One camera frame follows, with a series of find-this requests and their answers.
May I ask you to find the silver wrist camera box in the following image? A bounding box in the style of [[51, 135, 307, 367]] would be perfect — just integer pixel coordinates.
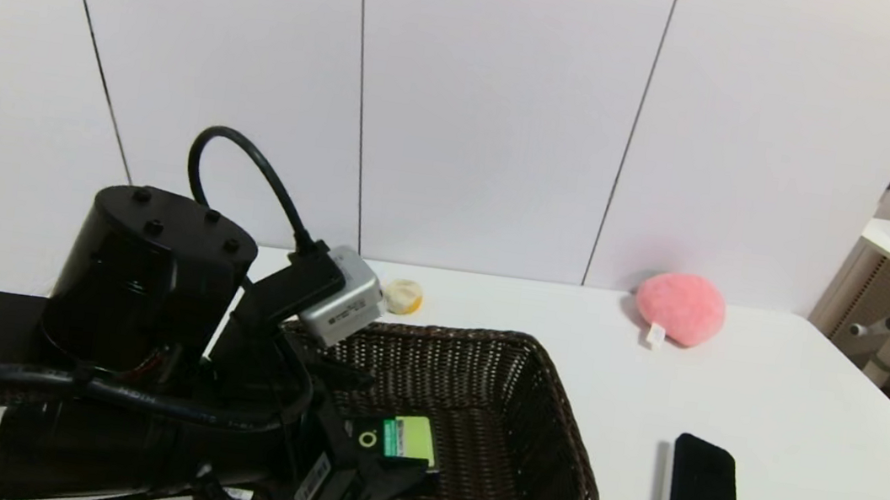
[[294, 241, 395, 354]]

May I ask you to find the black camera cable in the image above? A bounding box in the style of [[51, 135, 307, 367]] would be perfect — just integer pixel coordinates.
[[177, 122, 334, 259]]

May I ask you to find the pink plush toy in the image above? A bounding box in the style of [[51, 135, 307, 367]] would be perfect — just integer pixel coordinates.
[[627, 267, 730, 358]]

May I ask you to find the dark brown wicker basket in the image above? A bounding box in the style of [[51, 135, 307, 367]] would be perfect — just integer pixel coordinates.
[[194, 295, 619, 500]]

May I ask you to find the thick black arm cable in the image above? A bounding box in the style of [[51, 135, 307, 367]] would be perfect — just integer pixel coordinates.
[[0, 298, 323, 448]]

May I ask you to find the cream round toy bun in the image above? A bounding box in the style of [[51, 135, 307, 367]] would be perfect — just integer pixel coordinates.
[[380, 277, 426, 319]]

